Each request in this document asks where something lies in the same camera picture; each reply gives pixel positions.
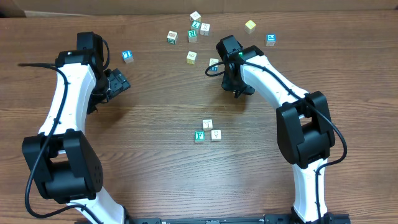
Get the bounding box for plain wooden picture block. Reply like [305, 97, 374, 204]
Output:
[202, 119, 213, 131]

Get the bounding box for green F letter block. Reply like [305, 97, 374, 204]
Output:
[195, 131, 205, 143]

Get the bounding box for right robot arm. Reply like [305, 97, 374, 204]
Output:
[216, 35, 335, 223]

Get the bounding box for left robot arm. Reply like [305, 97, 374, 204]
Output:
[22, 32, 133, 223]

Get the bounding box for blue side wooden block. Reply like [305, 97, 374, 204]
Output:
[209, 58, 219, 72]

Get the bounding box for blue top letter block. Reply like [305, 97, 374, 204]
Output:
[122, 50, 134, 63]

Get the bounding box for yellow side wooden block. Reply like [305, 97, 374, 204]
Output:
[186, 51, 197, 65]

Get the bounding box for yellow top block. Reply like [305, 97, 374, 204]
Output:
[244, 20, 256, 34]

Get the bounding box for blue P letter block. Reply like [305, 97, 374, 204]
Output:
[266, 34, 276, 47]

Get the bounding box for wooden X block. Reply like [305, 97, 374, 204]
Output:
[200, 23, 210, 36]

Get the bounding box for green R letter block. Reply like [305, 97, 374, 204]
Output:
[187, 30, 197, 43]

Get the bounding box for green L letter block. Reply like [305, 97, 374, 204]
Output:
[190, 21, 201, 32]

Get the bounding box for green side B block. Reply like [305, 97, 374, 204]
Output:
[167, 30, 178, 45]

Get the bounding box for top plain wooden block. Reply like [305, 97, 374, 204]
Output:
[190, 11, 201, 22]

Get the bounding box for cardboard strip at back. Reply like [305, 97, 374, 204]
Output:
[1, 0, 397, 17]

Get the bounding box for right black cable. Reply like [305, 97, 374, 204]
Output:
[205, 58, 348, 224]

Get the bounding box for black cable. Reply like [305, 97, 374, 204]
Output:
[18, 39, 111, 224]
[205, 58, 348, 224]

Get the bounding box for left black cable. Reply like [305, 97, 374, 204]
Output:
[18, 39, 111, 224]

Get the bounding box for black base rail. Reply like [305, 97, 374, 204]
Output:
[74, 213, 351, 224]

